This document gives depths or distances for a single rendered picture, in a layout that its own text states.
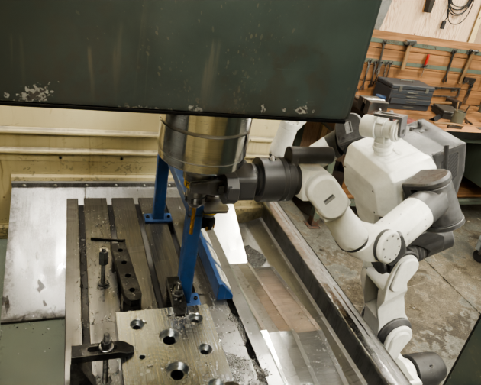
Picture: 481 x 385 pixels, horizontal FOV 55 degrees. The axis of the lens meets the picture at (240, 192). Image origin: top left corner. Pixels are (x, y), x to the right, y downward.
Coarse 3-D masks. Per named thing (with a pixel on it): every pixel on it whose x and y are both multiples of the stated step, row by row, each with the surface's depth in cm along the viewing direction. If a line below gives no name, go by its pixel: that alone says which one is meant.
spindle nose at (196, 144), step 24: (168, 120) 75; (192, 120) 72; (216, 120) 72; (240, 120) 74; (168, 144) 76; (192, 144) 74; (216, 144) 74; (240, 144) 77; (192, 168) 76; (216, 168) 77
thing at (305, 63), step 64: (0, 0) 52; (64, 0) 54; (128, 0) 56; (192, 0) 58; (256, 0) 60; (320, 0) 63; (0, 64) 55; (64, 64) 57; (128, 64) 60; (192, 64) 62; (256, 64) 65; (320, 64) 68
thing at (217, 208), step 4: (204, 204) 118; (208, 204) 118; (212, 204) 118; (216, 204) 119; (220, 204) 119; (224, 204) 119; (204, 208) 116; (208, 208) 116; (212, 208) 116; (216, 208) 117; (220, 208) 117; (224, 208) 118; (228, 208) 118; (204, 212) 114; (208, 212) 115; (212, 212) 115; (216, 212) 115; (220, 212) 116; (224, 212) 116
